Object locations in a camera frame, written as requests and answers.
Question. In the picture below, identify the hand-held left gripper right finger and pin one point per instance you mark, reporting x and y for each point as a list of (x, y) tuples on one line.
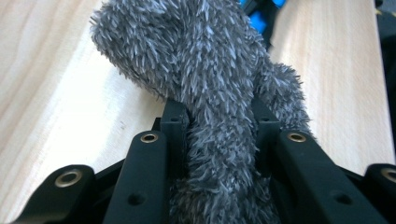
[(266, 130)]

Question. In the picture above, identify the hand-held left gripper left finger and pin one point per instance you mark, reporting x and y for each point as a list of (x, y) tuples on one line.
[(176, 137)]

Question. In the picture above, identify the grey fluffy cloth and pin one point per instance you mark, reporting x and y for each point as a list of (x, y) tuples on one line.
[(205, 77)]

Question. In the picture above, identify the blue and black toy car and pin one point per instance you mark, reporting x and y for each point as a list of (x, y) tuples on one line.
[(257, 23)]

